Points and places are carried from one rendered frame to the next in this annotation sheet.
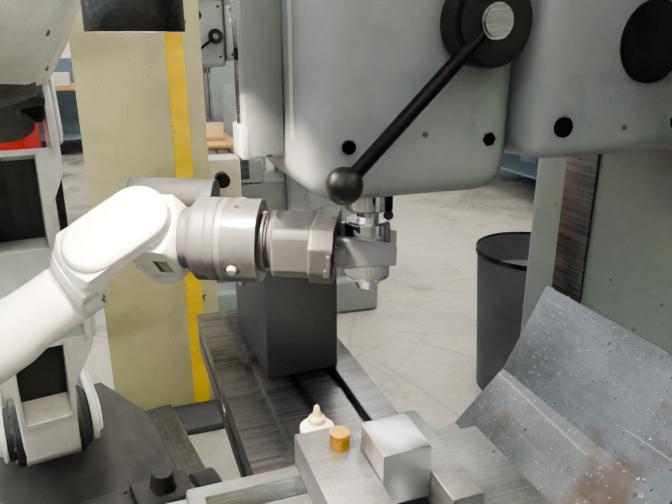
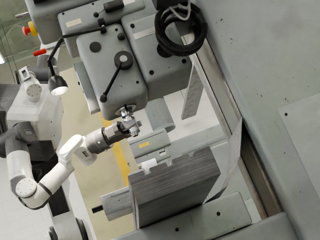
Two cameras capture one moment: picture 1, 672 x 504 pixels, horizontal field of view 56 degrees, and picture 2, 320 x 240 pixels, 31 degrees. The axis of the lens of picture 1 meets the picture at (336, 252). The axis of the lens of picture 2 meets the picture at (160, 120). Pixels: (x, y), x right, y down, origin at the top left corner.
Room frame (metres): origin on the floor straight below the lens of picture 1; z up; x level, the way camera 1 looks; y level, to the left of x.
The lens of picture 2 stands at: (-1.43, -0.57, 0.62)
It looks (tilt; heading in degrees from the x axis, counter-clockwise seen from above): 16 degrees up; 12
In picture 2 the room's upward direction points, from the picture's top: 22 degrees counter-clockwise
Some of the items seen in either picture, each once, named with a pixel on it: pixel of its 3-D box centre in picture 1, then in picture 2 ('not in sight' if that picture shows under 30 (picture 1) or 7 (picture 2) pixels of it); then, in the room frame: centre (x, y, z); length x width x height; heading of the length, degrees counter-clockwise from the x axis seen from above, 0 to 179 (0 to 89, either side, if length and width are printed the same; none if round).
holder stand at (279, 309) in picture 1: (282, 292); not in sight; (1.01, 0.09, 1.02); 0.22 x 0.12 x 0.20; 21
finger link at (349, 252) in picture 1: (365, 254); (127, 124); (0.59, -0.03, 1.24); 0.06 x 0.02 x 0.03; 85
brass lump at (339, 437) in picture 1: (339, 439); not in sight; (0.56, 0.00, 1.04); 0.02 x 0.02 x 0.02
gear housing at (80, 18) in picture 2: not in sight; (103, 24); (0.63, -0.07, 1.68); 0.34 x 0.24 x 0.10; 110
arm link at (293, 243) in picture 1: (280, 243); (111, 135); (0.62, 0.06, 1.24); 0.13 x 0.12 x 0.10; 175
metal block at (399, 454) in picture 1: (394, 458); (151, 169); (0.54, -0.06, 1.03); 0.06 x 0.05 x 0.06; 19
